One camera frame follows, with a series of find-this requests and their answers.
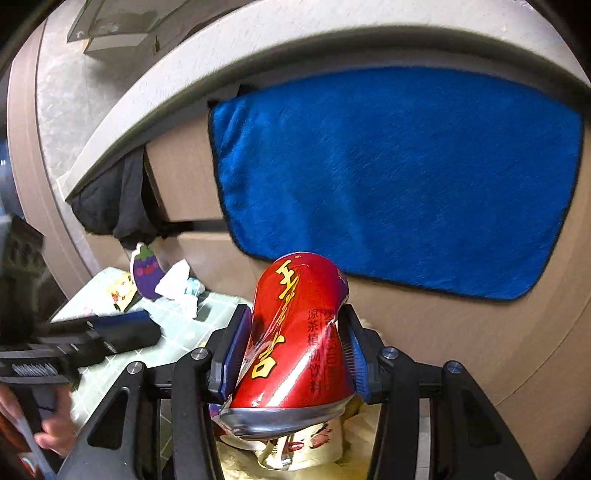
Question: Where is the black hanging cloth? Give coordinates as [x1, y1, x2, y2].
[69, 148, 168, 251]

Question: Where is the range hood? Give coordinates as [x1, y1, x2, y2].
[67, 0, 182, 57]

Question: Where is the white blue wrapper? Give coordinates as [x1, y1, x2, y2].
[181, 277, 207, 320]

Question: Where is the blue hanging towel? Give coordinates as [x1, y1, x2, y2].
[208, 67, 585, 301]

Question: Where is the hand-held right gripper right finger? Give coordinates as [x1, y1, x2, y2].
[337, 305, 536, 480]

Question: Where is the crushed red drink can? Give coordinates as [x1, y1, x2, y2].
[219, 251, 356, 439]

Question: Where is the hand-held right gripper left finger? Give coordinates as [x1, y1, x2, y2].
[55, 304, 254, 480]

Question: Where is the person's left hand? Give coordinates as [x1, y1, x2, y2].
[0, 383, 79, 457]

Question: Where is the white red printed packet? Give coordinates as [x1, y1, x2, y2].
[256, 418, 346, 472]

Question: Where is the eggplant-shaped card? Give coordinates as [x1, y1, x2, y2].
[130, 243, 167, 301]

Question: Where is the yellow snack wrapper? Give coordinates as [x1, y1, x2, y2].
[106, 272, 139, 312]

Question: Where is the white tissue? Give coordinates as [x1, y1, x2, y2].
[154, 259, 191, 302]

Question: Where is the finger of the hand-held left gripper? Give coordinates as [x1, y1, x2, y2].
[76, 323, 162, 365]
[39, 309, 153, 337]

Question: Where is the wooden kitchen cabinet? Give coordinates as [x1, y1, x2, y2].
[143, 106, 591, 462]

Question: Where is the green checked tablecloth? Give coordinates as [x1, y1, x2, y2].
[48, 267, 252, 416]

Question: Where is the grey stone kitchen countertop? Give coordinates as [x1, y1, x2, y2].
[58, 0, 591, 201]

